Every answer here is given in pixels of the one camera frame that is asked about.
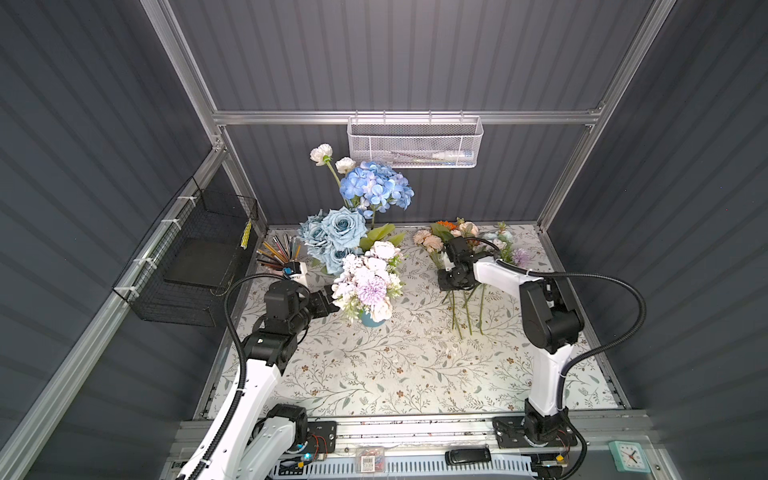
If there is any purple white flower bunch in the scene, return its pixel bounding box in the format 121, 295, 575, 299
331, 241, 403, 322

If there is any teal ceramic vase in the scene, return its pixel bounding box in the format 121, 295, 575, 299
359, 311, 386, 328

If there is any dusty blue rose bunch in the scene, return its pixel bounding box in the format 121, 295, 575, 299
298, 207, 367, 275

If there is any blue hydrangea flower stem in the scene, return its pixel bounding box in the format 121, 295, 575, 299
340, 161, 415, 227

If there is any white rose stem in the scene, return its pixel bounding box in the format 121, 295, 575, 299
309, 143, 357, 191

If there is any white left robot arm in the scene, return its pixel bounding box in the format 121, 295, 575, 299
177, 278, 339, 479

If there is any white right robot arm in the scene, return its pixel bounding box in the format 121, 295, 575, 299
438, 237, 584, 447

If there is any green sprig flower bunch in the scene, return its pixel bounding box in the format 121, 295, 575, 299
443, 218, 532, 340

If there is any peach flower stem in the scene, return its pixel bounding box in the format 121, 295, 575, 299
413, 230, 445, 270

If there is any coloured pencils bundle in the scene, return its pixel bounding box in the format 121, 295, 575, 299
256, 234, 300, 272

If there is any floral patterned table mat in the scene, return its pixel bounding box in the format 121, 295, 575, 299
206, 224, 620, 420

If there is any clear small parts box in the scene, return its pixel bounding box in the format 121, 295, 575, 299
355, 447, 386, 474

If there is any black remote device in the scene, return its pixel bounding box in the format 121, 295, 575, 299
445, 447, 492, 466

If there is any teal small clock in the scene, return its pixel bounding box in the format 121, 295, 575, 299
608, 440, 651, 474

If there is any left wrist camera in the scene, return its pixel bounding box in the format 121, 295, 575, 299
282, 261, 308, 287

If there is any black wire wall basket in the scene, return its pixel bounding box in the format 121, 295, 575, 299
113, 182, 260, 327

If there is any white wire mesh basket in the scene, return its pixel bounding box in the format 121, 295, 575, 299
347, 114, 484, 169

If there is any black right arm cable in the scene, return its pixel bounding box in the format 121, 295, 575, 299
467, 236, 648, 412

